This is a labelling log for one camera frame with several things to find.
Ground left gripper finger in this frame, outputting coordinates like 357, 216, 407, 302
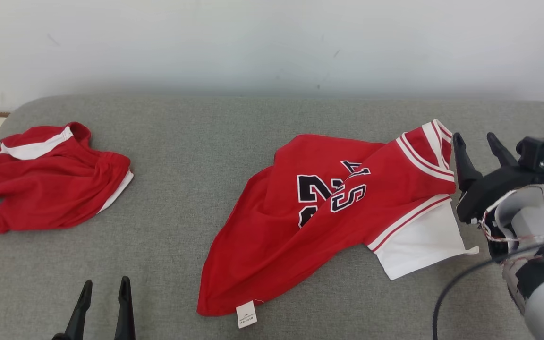
114, 276, 136, 340
52, 280, 93, 340

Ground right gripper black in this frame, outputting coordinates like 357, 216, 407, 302
452, 132, 544, 223

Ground red shorts with white stripe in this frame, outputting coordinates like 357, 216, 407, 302
0, 122, 135, 235

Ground red jersey with white sleeves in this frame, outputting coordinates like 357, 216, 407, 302
197, 119, 480, 329

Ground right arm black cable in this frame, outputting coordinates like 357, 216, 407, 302
432, 236, 544, 340

